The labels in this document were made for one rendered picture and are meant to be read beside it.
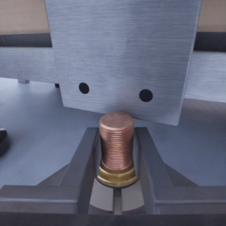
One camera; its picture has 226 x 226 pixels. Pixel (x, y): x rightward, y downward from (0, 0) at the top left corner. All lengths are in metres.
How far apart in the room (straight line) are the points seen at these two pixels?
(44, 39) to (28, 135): 0.19
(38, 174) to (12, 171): 0.04
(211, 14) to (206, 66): 0.06
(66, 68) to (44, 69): 0.10
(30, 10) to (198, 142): 0.37
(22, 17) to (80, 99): 0.20
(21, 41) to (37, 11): 0.07
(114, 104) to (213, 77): 0.10
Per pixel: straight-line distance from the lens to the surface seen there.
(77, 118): 0.40
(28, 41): 0.34
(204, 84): 0.19
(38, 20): 0.31
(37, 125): 0.40
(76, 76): 0.16
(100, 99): 0.16
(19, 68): 0.30
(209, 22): 0.23
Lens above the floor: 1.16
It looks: 28 degrees up
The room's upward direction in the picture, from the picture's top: 179 degrees clockwise
